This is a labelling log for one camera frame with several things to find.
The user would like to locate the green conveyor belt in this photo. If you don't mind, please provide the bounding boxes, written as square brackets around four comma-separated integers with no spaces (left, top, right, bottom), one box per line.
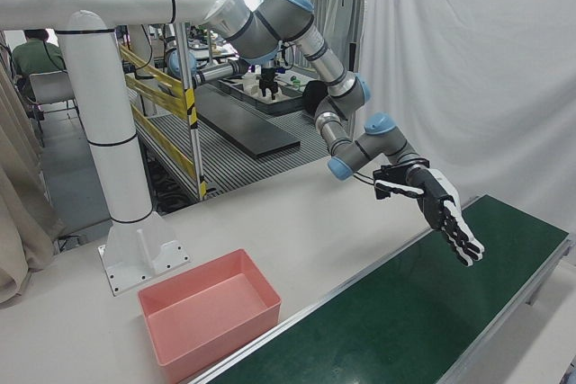
[188,193,576,384]

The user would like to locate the white cloth backdrop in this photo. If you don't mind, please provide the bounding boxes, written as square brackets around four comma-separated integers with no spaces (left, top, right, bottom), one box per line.
[359,0,576,241]

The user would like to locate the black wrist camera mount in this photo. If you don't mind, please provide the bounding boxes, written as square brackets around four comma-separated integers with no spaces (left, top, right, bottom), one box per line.
[372,159,428,183]

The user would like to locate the yellow guard rail fence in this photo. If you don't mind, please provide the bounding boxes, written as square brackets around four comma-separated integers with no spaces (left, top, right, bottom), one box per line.
[119,44,199,183]

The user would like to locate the aluminium post hazard tape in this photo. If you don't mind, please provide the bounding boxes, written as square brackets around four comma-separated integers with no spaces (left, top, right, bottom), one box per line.
[174,22,209,201]

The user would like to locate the beige curtain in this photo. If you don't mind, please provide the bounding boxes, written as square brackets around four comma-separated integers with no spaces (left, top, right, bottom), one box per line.
[0,58,65,305]

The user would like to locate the white tubular robot pedestal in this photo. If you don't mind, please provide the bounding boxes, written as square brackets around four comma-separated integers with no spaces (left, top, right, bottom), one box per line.
[0,0,247,298]

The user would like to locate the pink plastic basket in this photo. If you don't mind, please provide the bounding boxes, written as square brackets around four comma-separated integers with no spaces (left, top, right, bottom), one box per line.
[137,247,284,384]

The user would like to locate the black robot end tool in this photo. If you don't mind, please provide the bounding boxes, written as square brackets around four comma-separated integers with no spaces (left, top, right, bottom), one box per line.
[258,67,281,102]

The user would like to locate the black flat mat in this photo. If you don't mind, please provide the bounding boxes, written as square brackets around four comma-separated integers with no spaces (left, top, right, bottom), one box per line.
[193,83,302,160]

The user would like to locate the grey plastic tray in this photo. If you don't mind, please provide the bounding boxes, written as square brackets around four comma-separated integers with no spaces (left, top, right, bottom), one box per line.
[219,76,311,116]

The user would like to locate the white chair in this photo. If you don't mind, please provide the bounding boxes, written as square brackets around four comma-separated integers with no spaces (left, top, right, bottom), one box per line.
[27,69,80,122]

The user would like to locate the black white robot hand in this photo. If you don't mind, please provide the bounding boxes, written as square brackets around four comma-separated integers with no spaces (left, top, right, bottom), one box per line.
[373,166,486,268]

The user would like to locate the seated person green shirt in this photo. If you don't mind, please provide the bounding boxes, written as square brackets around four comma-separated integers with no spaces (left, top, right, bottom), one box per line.
[11,28,63,104]

